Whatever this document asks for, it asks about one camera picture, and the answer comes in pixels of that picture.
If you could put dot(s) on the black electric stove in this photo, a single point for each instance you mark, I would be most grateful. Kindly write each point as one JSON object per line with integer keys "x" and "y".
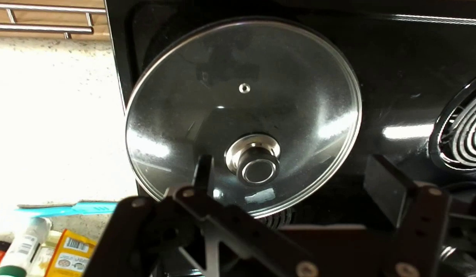
{"x": 401, "y": 51}

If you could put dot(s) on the yellow label bottle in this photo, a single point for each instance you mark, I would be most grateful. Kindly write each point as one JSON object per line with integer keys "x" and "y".
{"x": 69, "y": 255}

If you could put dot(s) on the small jar green cap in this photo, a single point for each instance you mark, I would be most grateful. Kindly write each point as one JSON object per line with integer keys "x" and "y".
{"x": 22, "y": 247}

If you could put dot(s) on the large glass lid black knob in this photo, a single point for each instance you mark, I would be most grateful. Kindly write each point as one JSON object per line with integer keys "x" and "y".
{"x": 196, "y": 102}

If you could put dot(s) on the clear glass bottle gold cap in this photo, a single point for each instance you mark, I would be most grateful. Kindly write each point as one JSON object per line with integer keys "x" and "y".
{"x": 46, "y": 247}

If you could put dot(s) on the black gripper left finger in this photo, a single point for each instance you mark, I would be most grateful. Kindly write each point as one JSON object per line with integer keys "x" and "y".
{"x": 145, "y": 232}

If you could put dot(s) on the teal utensil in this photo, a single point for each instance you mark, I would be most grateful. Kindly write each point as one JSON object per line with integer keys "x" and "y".
{"x": 68, "y": 210}

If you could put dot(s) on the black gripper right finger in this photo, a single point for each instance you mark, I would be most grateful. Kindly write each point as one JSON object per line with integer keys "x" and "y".
{"x": 422, "y": 232}

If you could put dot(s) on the large coil burner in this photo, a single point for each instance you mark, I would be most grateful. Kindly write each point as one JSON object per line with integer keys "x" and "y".
{"x": 462, "y": 133}

